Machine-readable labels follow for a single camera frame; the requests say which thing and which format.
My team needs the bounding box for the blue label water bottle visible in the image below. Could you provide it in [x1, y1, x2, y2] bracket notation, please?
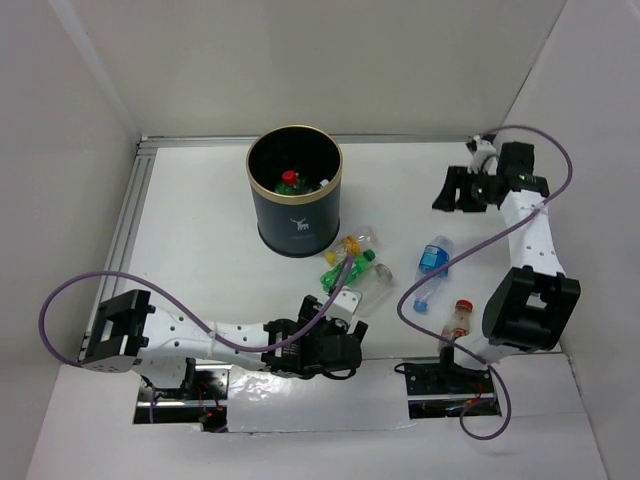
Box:
[413, 235, 454, 314]

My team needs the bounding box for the red label water bottle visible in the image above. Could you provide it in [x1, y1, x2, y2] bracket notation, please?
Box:
[281, 169, 326, 194]

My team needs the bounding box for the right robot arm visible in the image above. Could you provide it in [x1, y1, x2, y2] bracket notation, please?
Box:
[432, 135, 581, 392]

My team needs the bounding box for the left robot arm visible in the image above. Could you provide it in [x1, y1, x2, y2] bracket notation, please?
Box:
[79, 290, 368, 399]

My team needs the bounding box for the dark green round bin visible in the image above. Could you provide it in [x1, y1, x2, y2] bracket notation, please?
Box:
[246, 125, 343, 258]

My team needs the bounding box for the clear plastic jar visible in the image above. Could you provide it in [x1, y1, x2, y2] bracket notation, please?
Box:
[350, 263, 394, 318]

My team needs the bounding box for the green bottle with cap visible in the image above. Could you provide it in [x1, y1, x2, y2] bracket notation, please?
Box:
[320, 249, 376, 293]

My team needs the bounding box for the small yellow cap bottle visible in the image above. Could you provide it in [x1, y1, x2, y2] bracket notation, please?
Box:
[324, 225, 379, 266]

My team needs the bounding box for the red cap drink bottle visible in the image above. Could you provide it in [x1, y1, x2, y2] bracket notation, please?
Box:
[440, 299, 473, 341]

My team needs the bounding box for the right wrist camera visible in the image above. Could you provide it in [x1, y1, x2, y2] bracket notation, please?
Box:
[466, 135, 498, 174]

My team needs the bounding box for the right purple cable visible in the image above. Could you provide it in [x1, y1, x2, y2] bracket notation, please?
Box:
[397, 124, 574, 441]

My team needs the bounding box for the purple cable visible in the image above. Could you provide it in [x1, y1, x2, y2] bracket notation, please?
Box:
[38, 252, 354, 369]
[397, 124, 574, 441]

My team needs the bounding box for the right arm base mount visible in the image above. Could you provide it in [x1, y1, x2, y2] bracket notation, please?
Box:
[394, 347, 501, 420]

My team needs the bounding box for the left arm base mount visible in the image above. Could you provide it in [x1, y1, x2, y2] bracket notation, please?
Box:
[133, 363, 231, 433]

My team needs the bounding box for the aluminium frame rail left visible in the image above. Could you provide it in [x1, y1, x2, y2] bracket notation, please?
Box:
[78, 140, 157, 360]

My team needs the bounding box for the aluminium frame rail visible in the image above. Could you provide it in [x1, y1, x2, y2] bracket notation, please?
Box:
[78, 140, 157, 360]
[139, 132, 496, 147]

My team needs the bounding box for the aluminium frame rail back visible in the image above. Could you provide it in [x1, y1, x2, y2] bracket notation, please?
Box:
[139, 132, 496, 147]

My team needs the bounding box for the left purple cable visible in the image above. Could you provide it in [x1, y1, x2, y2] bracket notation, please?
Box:
[38, 252, 354, 369]

